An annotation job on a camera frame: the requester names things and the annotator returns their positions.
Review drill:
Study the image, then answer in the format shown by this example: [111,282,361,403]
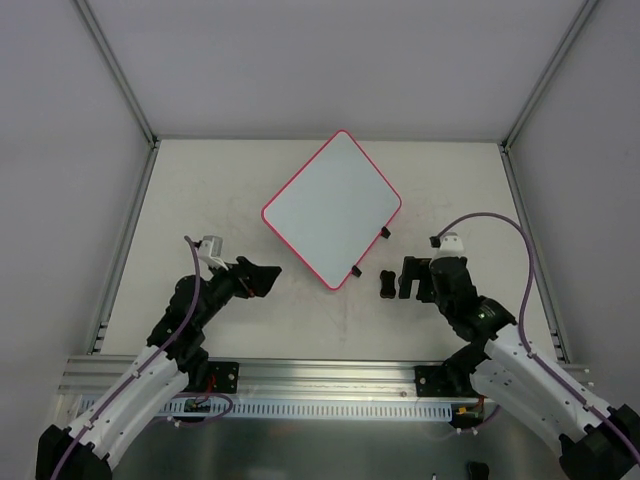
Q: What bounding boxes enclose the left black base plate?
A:
[205,361,240,394]

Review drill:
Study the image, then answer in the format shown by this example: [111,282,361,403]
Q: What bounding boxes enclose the aluminium mounting rail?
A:
[57,353,600,404]

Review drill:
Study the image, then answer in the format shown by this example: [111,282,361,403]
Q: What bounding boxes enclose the aluminium frame post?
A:
[70,0,158,147]
[501,0,600,152]

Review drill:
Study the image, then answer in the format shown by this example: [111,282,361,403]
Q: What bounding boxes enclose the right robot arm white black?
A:
[398,256,639,479]

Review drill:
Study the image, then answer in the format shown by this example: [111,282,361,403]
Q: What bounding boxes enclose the right aluminium frame post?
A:
[501,0,600,152]

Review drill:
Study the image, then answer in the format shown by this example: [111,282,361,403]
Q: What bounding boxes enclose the white slotted cable duct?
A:
[155,396,454,423]

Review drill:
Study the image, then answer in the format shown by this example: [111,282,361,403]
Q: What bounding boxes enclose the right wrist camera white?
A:
[430,232,465,260]

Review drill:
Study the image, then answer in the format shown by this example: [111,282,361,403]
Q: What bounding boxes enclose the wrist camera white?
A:
[197,235,229,272]
[430,232,465,260]

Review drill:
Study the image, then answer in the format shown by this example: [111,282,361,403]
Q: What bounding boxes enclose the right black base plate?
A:
[414,365,444,398]

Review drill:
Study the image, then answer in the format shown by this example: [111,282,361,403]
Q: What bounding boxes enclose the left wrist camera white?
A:
[197,235,229,272]

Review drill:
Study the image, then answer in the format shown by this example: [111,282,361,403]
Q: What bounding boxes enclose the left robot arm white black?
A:
[35,256,282,479]

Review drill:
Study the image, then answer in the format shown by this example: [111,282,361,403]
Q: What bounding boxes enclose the black object bottom edge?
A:
[467,462,490,480]

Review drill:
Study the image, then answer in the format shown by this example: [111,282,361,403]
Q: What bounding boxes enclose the pink framed whiteboard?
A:
[261,130,402,291]

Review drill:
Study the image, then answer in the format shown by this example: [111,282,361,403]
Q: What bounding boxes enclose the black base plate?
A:
[414,365,444,398]
[205,361,240,394]

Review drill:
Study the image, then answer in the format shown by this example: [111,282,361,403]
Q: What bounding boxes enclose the black bone-shaped eraser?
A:
[379,270,397,299]

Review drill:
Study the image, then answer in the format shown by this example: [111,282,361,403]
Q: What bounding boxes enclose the left aluminium frame post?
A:
[70,0,158,147]

